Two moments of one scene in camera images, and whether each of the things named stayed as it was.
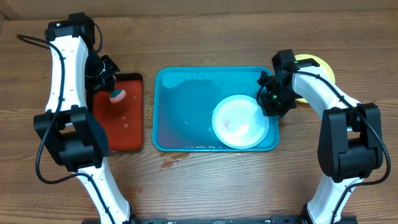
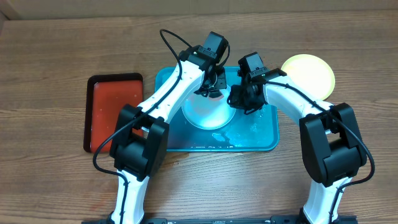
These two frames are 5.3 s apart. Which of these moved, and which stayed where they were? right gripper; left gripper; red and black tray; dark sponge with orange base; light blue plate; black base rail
Moved: left gripper; right gripper; light blue plate; dark sponge with orange base
Stayed: red and black tray; black base rail
